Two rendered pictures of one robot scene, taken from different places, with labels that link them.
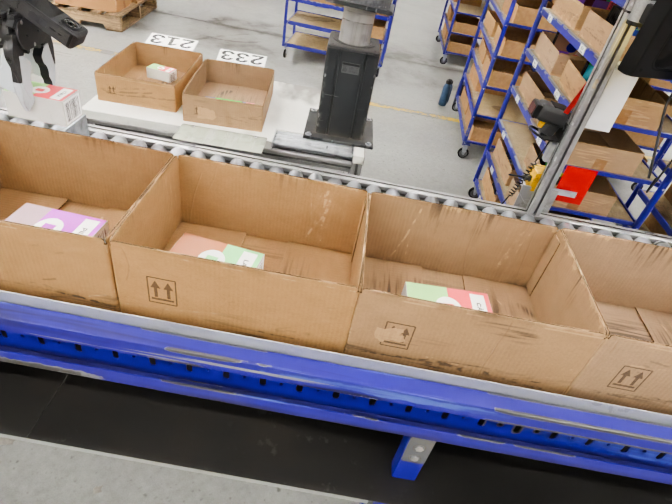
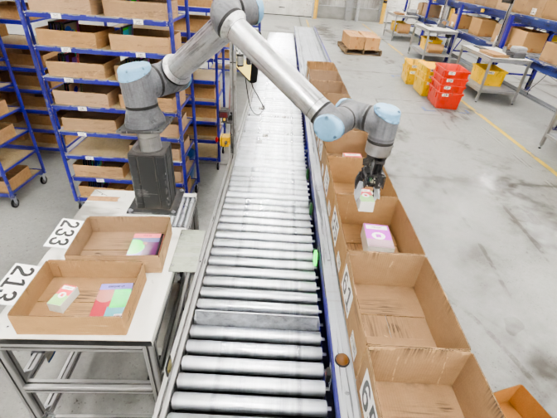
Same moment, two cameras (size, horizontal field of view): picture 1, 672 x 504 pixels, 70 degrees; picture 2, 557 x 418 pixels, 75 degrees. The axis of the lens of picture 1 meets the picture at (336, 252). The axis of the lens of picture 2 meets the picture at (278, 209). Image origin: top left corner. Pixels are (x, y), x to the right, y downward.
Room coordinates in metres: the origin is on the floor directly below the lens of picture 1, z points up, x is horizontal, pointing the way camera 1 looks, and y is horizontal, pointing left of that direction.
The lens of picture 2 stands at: (1.08, 1.75, 1.89)
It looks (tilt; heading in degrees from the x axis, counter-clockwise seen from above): 34 degrees down; 270
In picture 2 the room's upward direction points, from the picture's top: 4 degrees clockwise
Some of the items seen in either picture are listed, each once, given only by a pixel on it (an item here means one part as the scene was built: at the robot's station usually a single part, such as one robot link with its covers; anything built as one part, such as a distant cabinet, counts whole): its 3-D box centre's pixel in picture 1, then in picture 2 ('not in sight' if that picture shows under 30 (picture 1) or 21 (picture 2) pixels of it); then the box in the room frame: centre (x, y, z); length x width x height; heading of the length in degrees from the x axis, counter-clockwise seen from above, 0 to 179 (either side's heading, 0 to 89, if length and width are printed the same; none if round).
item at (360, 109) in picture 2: not in sight; (352, 114); (0.85, 0.51, 1.47); 0.12 x 0.12 x 0.09; 56
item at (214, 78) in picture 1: (232, 93); (123, 243); (1.77, 0.51, 0.80); 0.38 x 0.28 x 0.10; 7
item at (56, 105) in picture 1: (44, 102); (364, 200); (0.75, 0.54, 1.15); 0.10 x 0.06 x 0.05; 91
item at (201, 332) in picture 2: not in sight; (255, 335); (1.13, 0.89, 0.72); 0.52 x 0.05 x 0.05; 1
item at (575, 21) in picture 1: (598, 14); (85, 65); (2.56, -0.97, 1.19); 0.40 x 0.30 x 0.10; 1
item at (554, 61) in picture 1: (576, 57); (90, 93); (2.56, -0.96, 0.99); 0.40 x 0.30 x 0.10; 179
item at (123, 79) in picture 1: (153, 74); (84, 295); (1.79, 0.82, 0.80); 0.38 x 0.28 x 0.10; 4
